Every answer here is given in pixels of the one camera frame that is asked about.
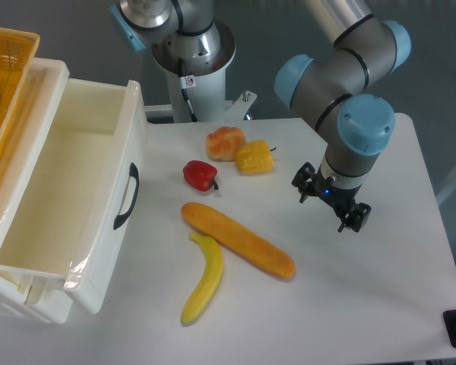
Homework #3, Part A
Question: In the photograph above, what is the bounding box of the round orange bread bun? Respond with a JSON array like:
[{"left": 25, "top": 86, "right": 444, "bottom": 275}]
[{"left": 205, "top": 126, "right": 246, "bottom": 162}]

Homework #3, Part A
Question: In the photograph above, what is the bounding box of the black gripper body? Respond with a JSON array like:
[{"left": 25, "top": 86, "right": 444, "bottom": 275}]
[{"left": 311, "top": 173, "right": 358, "bottom": 218}]

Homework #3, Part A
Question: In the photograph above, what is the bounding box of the white drawer cabinet frame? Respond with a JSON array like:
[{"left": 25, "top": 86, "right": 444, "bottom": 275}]
[{"left": 0, "top": 58, "right": 72, "bottom": 323}]

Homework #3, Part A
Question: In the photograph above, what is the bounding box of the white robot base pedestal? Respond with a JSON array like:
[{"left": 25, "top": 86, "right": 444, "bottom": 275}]
[{"left": 145, "top": 20, "right": 257, "bottom": 123}]

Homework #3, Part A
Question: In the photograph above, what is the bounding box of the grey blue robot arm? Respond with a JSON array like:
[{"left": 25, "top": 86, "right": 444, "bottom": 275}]
[{"left": 109, "top": 1, "right": 411, "bottom": 231}]

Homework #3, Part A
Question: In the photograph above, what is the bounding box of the yellow corn piece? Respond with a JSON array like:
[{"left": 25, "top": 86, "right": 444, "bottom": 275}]
[{"left": 235, "top": 139, "right": 275, "bottom": 174}]

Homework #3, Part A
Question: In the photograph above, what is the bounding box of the black drawer handle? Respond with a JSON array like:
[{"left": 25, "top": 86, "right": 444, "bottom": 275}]
[{"left": 112, "top": 163, "right": 140, "bottom": 230}]

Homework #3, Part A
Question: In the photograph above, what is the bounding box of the yellow plastic basket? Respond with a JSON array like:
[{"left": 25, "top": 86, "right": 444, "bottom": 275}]
[{"left": 0, "top": 27, "right": 40, "bottom": 156}]

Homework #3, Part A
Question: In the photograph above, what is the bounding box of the yellow banana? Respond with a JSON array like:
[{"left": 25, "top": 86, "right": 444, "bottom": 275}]
[{"left": 180, "top": 233, "right": 224, "bottom": 325}]

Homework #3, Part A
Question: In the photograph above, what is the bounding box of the white plastic drawer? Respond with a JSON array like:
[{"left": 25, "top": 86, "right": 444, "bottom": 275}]
[{"left": 0, "top": 79, "right": 146, "bottom": 313}]

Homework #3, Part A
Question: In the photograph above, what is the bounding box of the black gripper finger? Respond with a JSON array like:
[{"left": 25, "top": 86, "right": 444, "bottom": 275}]
[
  {"left": 292, "top": 162, "right": 317, "bottom": 203},
  {"left": 337, "top": 202, "right": 372, "bottom": 233}
]

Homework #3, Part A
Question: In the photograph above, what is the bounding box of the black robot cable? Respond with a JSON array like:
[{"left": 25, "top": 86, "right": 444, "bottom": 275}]
[{"left": 176, "top": 56, "right": 200, "bottom": 123}]

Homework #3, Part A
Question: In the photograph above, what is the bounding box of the long orange bread loaf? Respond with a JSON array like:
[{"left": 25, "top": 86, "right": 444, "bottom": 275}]
[{"left": 181, "top": 202, "right": 296, "bottom": 279}]

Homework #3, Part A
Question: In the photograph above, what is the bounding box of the red bell pepper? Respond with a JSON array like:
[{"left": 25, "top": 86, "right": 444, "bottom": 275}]
[{"left": 182, "top": 160, "right": 219, "bottom": 192}]

